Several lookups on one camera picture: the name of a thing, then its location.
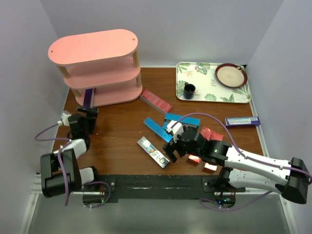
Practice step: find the red toothpaste box right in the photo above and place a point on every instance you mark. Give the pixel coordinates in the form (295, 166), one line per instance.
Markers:
(207, 167)

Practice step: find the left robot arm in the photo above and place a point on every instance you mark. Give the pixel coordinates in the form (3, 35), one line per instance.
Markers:
(59, 170)

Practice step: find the blue toothpaste box middle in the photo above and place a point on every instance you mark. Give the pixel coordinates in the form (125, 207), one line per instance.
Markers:
(166, 125)

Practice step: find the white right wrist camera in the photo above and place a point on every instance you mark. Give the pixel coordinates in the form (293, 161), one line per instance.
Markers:
(175, 129)

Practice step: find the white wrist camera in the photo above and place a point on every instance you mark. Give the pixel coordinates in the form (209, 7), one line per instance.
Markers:
(65, 118)
(175, 129)

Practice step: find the red rimmed beige plate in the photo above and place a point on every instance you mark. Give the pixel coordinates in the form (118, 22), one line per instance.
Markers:
(231, 75)

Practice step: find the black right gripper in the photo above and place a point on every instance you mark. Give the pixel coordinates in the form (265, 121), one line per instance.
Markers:
(169, 148)

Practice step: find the red toothpaste box near shelf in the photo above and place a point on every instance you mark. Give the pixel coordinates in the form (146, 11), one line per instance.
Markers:
(155, 102)

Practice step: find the silver purple toothpaste box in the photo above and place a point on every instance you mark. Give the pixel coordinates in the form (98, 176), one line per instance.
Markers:
(153, 152)

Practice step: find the blue toothpaste box rear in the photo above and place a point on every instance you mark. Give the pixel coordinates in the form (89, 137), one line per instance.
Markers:
(188, 120)

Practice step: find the dark blue mug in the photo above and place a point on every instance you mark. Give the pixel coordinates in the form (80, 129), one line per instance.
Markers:
(189, 91)

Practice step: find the blue toothpaste box front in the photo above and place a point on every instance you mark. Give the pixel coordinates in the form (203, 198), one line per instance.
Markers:
(158, 130)

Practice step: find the black base mat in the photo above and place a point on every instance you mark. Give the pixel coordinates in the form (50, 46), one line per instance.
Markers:
(162, 186)

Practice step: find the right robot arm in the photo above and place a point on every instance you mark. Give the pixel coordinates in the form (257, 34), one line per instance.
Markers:
(240, 169)

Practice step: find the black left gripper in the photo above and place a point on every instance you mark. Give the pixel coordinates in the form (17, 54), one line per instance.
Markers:
(90, 116)

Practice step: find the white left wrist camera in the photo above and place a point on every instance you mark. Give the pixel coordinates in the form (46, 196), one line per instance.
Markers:
(65, 118)

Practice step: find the floral serving tray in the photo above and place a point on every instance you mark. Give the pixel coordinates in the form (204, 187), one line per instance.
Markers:
(207, 87)

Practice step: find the red toothpaste box left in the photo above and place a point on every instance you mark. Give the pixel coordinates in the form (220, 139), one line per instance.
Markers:
(207, 133)

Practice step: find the blue toothpaste box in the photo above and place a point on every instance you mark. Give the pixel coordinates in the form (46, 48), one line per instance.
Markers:
(158, 130)
(166, 125)
(188, 120)

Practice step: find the pink three-tier shelf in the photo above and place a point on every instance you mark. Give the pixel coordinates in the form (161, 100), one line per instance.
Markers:
(107, 61)

